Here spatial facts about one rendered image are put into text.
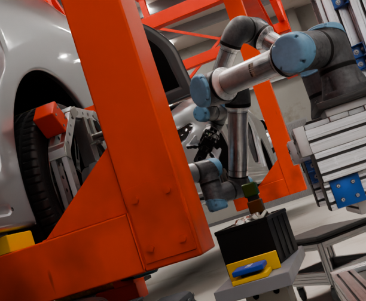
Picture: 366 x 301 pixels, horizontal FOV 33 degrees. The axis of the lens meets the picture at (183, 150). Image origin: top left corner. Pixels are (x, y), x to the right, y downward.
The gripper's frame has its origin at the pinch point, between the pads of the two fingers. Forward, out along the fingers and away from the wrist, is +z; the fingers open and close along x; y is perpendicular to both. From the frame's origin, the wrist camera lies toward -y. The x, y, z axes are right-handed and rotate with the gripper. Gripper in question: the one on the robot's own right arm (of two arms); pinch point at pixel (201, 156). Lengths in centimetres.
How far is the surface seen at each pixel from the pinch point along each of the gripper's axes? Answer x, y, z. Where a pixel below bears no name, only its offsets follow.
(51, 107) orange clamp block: -54, 14, 55
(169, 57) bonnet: -56, -51, -295
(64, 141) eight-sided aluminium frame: -44, 7, 59
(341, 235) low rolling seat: 81, -20, -40
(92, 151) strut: -37, -1, 39
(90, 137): -40, 4, 40
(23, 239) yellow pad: -37, -10, 93
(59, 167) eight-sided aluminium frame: -42, 0, 63
